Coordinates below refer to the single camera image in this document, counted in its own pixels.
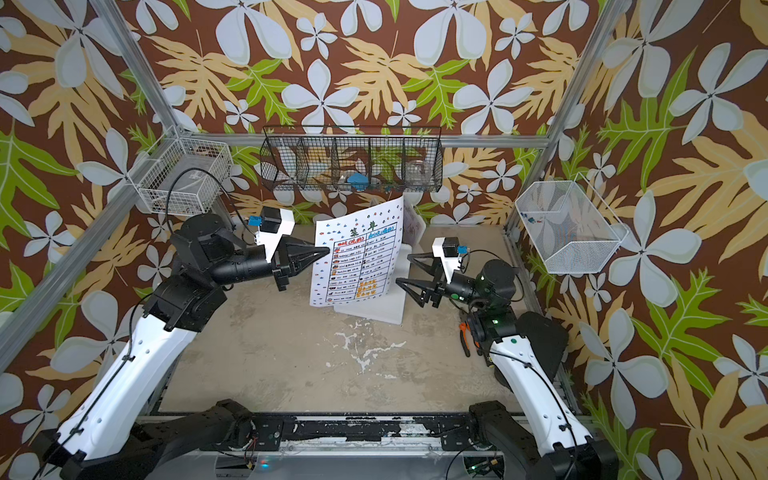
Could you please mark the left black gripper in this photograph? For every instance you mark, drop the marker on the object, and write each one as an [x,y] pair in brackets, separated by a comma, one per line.
[285,264]

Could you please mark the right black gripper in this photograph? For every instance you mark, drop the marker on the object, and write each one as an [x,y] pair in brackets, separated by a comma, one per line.
[434,294]

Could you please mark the dotted border table menu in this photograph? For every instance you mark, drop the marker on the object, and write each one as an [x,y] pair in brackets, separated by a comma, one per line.
[363,249]

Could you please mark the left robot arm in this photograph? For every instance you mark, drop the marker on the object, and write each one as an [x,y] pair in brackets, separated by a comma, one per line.
[101,439]

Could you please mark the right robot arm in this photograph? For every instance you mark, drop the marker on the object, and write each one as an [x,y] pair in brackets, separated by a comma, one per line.
[525,352]

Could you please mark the blue object in rack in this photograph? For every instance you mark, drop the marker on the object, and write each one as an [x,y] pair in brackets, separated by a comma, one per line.
[358,181]

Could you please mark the black tool case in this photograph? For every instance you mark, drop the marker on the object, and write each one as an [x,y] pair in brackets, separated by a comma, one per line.
[548,338]

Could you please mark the white mesh basket right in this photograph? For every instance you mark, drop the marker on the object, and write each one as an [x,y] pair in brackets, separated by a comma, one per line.
[571,226]

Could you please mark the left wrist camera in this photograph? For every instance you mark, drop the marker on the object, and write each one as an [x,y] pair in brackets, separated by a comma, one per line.
[271,225]

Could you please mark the orange handled pliers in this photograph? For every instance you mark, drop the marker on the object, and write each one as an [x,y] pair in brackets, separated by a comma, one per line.
[466,338]

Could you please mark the black wire rack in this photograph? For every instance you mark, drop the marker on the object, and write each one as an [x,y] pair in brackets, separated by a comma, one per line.
[394,158]

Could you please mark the white wire basket left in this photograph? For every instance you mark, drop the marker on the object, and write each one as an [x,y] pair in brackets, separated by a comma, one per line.
[183,175]

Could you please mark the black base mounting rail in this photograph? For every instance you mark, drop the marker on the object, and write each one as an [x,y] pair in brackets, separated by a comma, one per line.
[269,432]

